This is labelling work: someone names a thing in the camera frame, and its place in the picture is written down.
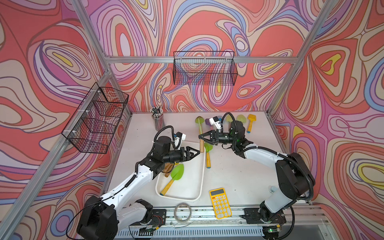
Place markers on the black wire basket back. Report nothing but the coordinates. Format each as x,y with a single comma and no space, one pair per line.
207,68

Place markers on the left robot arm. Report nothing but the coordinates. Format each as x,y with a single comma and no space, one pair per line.
103,217

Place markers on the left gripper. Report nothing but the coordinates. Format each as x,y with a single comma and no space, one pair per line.
188,157

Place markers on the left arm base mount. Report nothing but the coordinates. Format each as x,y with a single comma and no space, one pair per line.
156,219

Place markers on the black wire basket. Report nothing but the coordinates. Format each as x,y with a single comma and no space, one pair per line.
207,68
100,115

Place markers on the green shovel wooden handle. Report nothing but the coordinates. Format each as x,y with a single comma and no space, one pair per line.
229,118

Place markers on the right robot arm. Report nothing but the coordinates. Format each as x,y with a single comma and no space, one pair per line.
295,180

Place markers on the green shovel yellow handle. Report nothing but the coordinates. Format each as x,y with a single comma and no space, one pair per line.
199,120

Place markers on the metal pen cup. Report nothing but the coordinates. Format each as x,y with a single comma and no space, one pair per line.
158,117

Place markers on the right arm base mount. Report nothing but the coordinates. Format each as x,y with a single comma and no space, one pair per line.
263,216

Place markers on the black wire basket left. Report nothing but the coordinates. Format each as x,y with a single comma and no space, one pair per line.
100,115

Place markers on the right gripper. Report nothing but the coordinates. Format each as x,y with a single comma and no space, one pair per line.
208,133

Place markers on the white storage tray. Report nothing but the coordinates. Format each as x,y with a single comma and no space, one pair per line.
189,186

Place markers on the green wooden-handle shovel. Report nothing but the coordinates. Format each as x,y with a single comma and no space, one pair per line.
202,148
242,119

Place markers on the green shovel blue-tip handle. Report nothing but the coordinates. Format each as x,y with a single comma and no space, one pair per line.
208,148

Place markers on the yellow calculator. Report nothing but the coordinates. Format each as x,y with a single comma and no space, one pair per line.
221,205

